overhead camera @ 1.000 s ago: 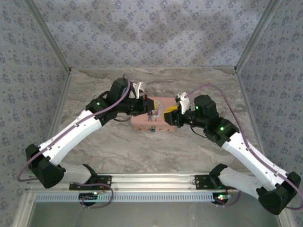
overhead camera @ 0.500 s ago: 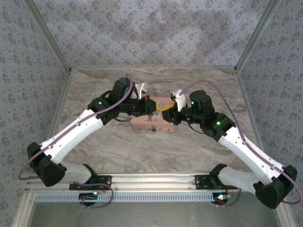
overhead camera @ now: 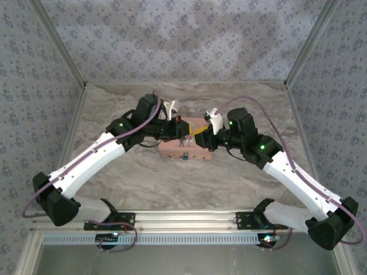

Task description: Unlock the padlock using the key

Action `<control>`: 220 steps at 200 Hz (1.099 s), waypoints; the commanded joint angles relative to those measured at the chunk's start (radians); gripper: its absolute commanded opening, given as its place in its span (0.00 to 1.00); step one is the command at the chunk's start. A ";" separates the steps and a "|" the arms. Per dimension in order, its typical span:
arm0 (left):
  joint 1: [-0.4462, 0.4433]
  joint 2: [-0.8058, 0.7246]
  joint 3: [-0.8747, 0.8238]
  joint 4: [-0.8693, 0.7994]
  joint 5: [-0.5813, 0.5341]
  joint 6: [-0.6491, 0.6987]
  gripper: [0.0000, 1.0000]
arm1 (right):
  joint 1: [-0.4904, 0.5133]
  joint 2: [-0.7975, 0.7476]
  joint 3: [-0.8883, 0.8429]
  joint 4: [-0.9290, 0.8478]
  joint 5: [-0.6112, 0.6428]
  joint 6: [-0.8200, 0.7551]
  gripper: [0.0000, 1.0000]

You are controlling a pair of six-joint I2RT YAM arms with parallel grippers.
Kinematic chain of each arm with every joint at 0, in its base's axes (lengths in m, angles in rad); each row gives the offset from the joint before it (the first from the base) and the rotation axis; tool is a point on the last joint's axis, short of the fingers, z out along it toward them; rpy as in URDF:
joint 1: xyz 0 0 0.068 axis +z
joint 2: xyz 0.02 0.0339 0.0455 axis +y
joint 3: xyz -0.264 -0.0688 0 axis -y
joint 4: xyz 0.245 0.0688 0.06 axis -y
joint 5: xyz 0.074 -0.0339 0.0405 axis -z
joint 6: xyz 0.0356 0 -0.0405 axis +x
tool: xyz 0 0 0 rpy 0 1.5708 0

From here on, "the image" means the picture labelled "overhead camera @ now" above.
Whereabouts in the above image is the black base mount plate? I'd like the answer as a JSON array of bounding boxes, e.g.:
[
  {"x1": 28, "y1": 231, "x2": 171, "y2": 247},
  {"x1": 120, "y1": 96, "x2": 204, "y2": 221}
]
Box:
[
  {"x1": 83, "y1": 212, "x2": 136, "y2": 231},
  {"x1": 235, "y1": 211, "x2": 289, "y2": 230}
]

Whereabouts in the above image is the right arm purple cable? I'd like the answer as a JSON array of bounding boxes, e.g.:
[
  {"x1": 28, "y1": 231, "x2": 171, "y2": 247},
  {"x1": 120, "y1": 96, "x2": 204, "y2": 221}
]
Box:
[{"x1": 216, "y1": 95, "x2": 364, "y2": 252}]

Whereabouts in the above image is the small control board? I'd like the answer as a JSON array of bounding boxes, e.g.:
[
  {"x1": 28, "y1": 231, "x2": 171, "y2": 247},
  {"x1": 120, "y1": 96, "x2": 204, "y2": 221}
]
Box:
[
  {"x1": 257, "y1": 233, "x2": 280, "y2": 248},
  {"x1": 96, "y1": 233, "x2": 120, "y2": 245}
]

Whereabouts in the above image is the left small control board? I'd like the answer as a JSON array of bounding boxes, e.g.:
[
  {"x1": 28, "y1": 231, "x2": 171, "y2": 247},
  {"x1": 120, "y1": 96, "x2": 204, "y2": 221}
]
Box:
[{"x1": 96, "y1": 233, "x2": 120, "y2": 245}]

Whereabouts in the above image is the wide aluminium base rail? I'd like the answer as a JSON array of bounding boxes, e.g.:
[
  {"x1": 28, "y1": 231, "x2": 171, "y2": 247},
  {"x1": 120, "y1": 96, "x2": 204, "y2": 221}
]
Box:
[{"x1": 30, "y1": 210, "x2": 312, "y2": 231}]

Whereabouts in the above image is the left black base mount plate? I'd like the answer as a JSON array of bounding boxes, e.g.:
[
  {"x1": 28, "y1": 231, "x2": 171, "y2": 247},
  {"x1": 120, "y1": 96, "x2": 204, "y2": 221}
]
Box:
[{"x1": 83, "y1": 212, "x2": 136, "y2": 231}]

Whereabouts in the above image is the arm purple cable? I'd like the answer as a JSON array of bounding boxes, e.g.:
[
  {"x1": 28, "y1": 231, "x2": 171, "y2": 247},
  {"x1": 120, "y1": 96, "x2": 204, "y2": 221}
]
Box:
[
  {"x1": 216, "y1": 95, "x2": 364, "y2": 252},
  {"x1": 22, "y1": 90, "x2": 139, "y2": 253}
]

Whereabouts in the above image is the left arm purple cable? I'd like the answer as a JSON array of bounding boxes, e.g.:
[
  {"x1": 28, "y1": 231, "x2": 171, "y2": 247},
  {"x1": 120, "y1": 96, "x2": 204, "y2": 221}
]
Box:
[{"x1": 22, "y1": 90, "x2": 139, "y2": 253}]

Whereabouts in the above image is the pink wedding couple tin box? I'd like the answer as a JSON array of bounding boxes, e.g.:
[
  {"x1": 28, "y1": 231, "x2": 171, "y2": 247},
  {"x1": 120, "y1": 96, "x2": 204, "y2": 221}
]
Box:
[{"x1": 158, "y1": 116, "x2": 214, "y2": 162}]

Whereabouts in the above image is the white slotted cable duct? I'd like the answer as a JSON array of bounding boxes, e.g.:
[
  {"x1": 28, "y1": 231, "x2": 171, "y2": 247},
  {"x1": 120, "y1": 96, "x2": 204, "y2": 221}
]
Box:
[{"x1": 42, "y1": 232, "x2": 276, "y2": 246}]

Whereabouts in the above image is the grey metal panel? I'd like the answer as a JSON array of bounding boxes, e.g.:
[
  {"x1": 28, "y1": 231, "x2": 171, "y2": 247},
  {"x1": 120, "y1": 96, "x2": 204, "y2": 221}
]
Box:
[{"x1": 36, "y1": 245, "x2": 343, "y2": 275}]

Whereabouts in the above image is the aluminium frame post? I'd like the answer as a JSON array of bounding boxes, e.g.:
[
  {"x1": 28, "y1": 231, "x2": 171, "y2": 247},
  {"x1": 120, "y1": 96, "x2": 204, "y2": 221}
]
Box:
[
  {"x1": 28, "y1": 0, "x2": 88, "y2": 88},
  {"x1": 283, "y1": 0, "x2": 343, "y2": 87}
]

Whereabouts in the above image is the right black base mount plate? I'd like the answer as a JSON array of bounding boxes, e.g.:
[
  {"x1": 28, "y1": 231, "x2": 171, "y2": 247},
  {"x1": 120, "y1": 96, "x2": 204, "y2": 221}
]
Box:
[{"x1": 235, "y1": 211, "x2": 289, "y2": 230}]

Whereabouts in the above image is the right small control board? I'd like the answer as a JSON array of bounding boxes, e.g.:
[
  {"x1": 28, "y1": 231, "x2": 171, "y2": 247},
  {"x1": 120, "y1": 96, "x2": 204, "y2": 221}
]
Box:
[{"x1": 257, "y1": 233, "x2": 280, "y2": 248}]

